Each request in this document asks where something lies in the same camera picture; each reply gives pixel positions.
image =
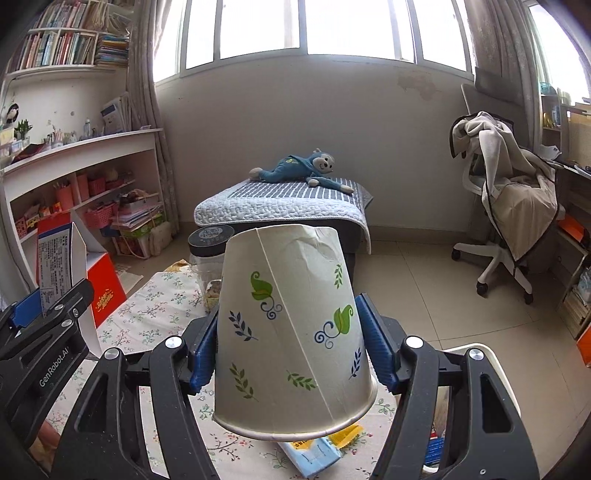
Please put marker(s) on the blue and white box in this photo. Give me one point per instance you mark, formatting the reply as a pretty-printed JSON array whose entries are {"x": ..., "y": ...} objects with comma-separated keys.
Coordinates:
[{"x": 113, "y": 116}]

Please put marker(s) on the small side window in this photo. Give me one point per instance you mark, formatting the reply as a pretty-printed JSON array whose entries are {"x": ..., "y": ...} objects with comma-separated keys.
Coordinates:
[{"x": 561, "y": 55}]

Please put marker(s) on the orange box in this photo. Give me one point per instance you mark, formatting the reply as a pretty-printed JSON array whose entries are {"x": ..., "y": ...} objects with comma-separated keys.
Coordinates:
[{"x": 584, "y": 339}]

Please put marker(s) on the light blue yellow carton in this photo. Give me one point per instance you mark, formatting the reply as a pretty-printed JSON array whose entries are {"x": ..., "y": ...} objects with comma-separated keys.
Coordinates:
[{"x": 314, "y": 454}]

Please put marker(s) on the white trash bin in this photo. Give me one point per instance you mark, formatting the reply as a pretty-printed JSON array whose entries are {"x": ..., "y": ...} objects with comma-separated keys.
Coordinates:
[{"x": 442, "y": 410}]

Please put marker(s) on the small blue white-label box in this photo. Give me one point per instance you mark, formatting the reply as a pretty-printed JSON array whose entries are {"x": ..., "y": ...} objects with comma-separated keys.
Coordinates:
[{"x": 55, "y": 267}]

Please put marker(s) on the white office chair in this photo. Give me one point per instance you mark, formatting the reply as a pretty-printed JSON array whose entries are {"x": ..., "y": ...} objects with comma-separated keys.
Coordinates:
[{"x": 494, "y": 258}]

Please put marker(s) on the blue plush monkey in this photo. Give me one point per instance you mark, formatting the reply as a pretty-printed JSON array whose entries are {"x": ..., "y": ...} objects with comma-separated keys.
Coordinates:
[{"x": 295, "y": 166}]

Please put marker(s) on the floral tablecloth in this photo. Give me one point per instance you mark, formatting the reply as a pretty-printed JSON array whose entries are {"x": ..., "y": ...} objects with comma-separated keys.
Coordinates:
[{"x": 157, "y": 295}]

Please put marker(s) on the wooden desk with shelves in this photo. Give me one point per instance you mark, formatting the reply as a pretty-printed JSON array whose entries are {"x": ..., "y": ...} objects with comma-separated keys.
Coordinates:
[{"x": 575, "y": 194}]

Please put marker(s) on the beige blanket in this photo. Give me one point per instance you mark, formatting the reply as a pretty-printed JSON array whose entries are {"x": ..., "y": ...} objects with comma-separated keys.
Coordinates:
[{"x": 512, "y": 194}]

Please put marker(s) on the white fabric bag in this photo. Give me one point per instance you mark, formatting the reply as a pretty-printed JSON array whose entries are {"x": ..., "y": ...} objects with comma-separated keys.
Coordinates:
[{"x": 160, "y": 239}]

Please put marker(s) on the striped quilted bed cover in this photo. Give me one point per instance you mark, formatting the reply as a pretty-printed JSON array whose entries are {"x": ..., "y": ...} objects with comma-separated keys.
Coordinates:
[{"x": 277, "y": 201}]

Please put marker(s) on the stack of papers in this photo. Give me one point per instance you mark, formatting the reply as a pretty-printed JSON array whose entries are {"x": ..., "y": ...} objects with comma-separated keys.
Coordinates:
[{"x": 136, "y": 214}]

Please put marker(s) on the grey curtain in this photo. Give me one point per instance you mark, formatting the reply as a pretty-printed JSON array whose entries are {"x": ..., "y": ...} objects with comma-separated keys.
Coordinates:
[
  {"x": 503, "y": 55},
  {"x": 147, "y": 101}
]

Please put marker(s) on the small green plant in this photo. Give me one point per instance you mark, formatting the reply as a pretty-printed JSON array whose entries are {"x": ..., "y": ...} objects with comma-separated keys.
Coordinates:
[{"x": 23, "y": 129}]

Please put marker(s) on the grey left curtain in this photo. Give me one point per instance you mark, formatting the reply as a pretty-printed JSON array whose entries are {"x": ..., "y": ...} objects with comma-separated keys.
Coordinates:
[{"x": 147, "y": 101}]

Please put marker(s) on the grey right curtain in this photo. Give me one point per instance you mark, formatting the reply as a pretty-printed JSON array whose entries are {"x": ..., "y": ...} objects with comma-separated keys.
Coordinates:
[{"x": 503, "y": 55}]

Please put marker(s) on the red carton box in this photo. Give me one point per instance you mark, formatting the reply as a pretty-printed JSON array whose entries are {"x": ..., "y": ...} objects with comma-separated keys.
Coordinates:
[{"x": 107, "y": 286}]

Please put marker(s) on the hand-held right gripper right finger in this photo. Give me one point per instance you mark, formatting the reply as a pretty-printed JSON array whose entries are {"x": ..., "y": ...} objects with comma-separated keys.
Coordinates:
[{"x": 378, "y": 346}]

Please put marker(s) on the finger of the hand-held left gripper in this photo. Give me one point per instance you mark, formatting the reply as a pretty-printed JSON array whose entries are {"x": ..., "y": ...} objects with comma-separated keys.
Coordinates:
[
  {"x": 25, "y": 310},
  {"x": 78, "y": 295}
]

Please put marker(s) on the clear jar with nuts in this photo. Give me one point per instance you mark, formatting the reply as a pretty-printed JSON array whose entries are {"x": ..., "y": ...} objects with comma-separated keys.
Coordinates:
[{"x": 210, "y": 240}]

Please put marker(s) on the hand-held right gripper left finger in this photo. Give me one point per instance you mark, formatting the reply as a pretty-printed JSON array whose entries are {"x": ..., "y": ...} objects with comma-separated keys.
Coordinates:
[{"x": 204, "y": 353}]

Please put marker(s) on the dark low bed base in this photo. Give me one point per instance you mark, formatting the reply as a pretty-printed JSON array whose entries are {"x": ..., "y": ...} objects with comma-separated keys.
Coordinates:
[{"x": 354, "y": 244}]

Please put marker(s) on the large window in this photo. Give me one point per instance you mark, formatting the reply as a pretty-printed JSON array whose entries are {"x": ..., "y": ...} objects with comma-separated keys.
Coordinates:
[{"x": 300, "y": 27}]

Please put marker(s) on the leaf-print paper cup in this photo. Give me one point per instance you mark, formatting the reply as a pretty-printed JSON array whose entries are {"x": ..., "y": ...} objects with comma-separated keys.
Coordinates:
[{"x": 295, "y": 332}]

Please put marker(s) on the large blue box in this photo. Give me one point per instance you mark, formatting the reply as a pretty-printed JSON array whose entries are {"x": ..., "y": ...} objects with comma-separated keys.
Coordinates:
[{"x": 436, "y": 452}]

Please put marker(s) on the row of books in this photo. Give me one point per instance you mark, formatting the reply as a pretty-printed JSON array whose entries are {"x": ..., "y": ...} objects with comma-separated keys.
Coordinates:
[{"x": 60, "y": 46}]

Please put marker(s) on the small doll figure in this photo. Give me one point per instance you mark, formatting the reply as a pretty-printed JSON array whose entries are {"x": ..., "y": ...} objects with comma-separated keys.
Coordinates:
[{"x": 11, "y": 114}]

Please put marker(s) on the white bookshelf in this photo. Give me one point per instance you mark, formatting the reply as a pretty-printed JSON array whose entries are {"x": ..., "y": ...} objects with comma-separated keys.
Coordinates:
[{"x": 69, "y": 157}]

